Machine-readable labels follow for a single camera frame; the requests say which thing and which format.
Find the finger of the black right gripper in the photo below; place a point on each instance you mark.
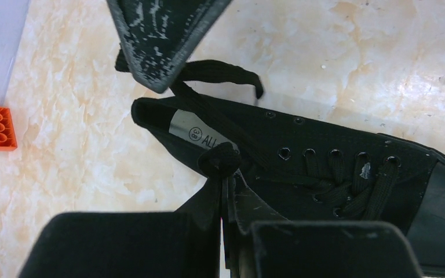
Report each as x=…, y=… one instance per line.
x=157, y=37

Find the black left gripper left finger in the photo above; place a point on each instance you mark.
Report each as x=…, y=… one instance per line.
x=204, y=240

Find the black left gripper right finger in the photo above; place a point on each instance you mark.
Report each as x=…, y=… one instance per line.
x=241, y=207

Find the black canvas sneaker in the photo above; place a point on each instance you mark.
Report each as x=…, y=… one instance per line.
x=322, y=171

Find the black shoelace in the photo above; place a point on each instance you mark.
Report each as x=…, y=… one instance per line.
x=190, y=130

